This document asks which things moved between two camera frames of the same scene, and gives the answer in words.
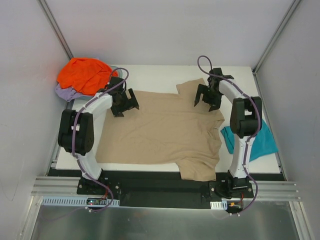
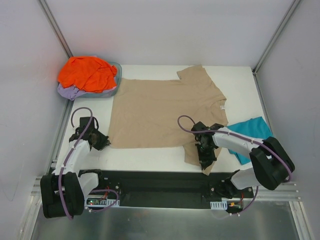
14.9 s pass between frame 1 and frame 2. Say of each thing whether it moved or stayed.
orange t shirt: stayed
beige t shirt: moved
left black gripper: moved
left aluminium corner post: stayed
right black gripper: moved
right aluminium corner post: stayed
